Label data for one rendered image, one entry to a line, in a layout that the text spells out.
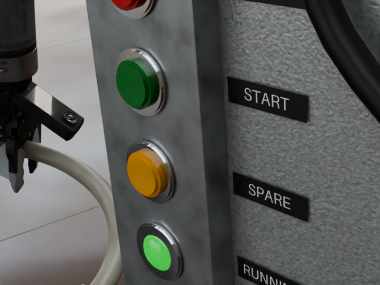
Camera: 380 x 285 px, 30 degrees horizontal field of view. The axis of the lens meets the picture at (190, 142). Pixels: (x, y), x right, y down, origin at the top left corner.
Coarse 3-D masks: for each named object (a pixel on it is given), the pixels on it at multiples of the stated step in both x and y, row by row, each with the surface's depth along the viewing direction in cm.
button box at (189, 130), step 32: (96, 0) 36; (160, 0) 33; (192, 0) 31; (96, 32) 37; (128, 32) 35; (160, 32) 33; (192, 32) 32; (96, 64) 38; (160, 64) 34; (192, 64) 33; (192, 96) 33; (128, 128) 38; (160, 128) 36; (192, 128) 34; (224, 128) 35; (192, 160) 35; (224, 160) 36; (128, 192) 40; (192, 192) 36; (224, 192) 36; (128, 224) 41; (160, 224) 39; (192, 224) 37; (224, 224) 37; (128, 256) 43; (192, 256) 38; (224, 256) 38
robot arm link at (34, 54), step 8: (24, 56) 105; (32, 56) 107; (0, 64) 105; (8, 64) 105; (16, 64) 105; (24, 64) 106; (32, 64) 107; (0, 72) 105; (8, 72) 105; (16, 72) 106; (24, 72) 107; (32, 72) 108; (0, 80) 106; (8, 80) 106; (16, 80) 106
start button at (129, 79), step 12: (132, 60) 35; (120, 72) 35; (132, 72) 35; (144, 72) 34; (120, 84) 36; (132, 84) 35; (144, 84) 34; (132, 96) 35; (144, 96) 35; (144, 108) 35
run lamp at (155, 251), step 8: (144, 240) 40; (152, 240) 39; (160, 240) 39; (144, 248) 40; (152, 248) 39; (160, 248) 39; (152, 256) 40; (160, 256) 39; (168, 256) 39; (152, 264) 40; (160, 264) 39; (168, 264) 39
